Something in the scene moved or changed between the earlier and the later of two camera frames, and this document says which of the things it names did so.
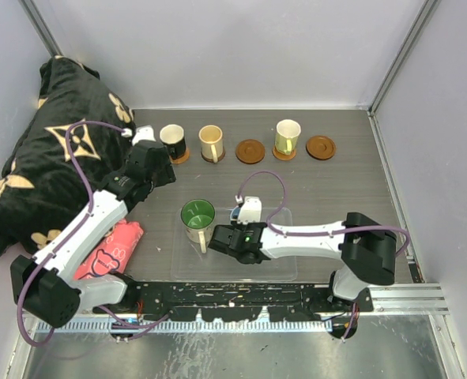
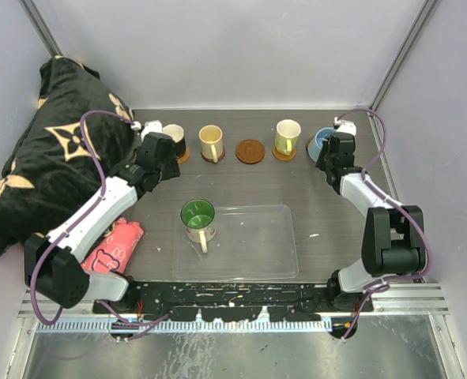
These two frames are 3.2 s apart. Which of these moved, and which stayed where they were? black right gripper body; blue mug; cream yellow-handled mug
Moved: blue mug; black right gripper body
Stayed: cream yellow-handled mug
